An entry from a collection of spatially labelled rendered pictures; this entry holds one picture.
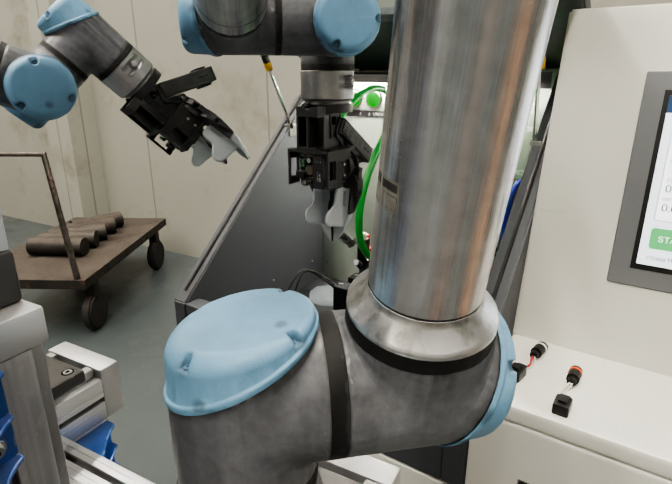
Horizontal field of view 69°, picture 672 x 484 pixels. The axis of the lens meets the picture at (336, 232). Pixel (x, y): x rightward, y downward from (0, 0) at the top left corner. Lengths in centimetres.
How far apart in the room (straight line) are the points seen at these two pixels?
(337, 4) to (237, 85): 309
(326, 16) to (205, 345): 37
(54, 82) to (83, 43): 16
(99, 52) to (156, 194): 357
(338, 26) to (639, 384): 70
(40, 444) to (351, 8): 52
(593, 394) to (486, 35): 69
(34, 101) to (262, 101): 289
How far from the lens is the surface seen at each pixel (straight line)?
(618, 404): 87
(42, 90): 70
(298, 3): 59
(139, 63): 86
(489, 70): 27
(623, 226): 95
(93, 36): 85
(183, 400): 37
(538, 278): 98
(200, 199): 404
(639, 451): 80
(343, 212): 75
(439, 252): 31
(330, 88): 69
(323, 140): 69
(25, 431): 53
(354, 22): 58
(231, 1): 49
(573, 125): 98
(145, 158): 439
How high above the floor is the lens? 144
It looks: 18 degrees down
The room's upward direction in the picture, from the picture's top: straight up
